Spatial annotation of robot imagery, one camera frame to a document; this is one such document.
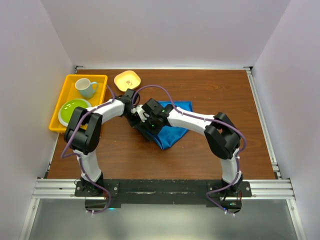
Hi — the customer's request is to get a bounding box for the light blue ceramic mug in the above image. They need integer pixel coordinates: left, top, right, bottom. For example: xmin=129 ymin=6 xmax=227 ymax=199
xmin=75 ymin=78 xmax=98 ymax=99

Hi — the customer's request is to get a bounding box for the blue cloth napkin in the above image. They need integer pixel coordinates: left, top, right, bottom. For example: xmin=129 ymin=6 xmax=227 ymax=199
xmin=152 ymin=101 xmax=193 ymax=150

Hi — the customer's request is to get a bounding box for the green plate white rim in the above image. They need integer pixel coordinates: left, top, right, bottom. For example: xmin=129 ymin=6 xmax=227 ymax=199
xmin=58 ymin=98 xmax=92 ymax=127

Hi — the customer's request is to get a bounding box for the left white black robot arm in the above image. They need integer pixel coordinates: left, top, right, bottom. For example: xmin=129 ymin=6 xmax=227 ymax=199
xmin=61 ymin=89 xmax=153 ymax=196

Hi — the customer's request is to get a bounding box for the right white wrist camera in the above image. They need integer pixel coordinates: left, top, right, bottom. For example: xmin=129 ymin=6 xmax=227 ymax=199
xmin=131 ymin=104 xmax=150 ymax=123

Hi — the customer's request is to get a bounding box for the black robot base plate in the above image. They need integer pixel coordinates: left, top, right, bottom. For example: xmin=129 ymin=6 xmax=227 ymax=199
xmin=74 ymin=178 xmax=253 ymax=210

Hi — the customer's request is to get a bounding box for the yellow plastic tray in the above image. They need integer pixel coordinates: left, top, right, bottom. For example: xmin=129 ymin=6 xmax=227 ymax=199
xmin=48 ymin=74 xmax=108 ymax=133

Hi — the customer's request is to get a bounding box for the yellow square bowl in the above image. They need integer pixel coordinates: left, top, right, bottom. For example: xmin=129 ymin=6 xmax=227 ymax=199
xmin=114 ymin=70 xmax=141 ymax=93

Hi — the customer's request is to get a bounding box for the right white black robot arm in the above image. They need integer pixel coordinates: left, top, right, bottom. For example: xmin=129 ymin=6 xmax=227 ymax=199
xmin=136 ymin=98 xmax=243 ymax=197

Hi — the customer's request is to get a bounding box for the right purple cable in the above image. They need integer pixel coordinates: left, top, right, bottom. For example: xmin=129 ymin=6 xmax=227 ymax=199
xmin=131 ymin=84 xmax=249 ymax=217

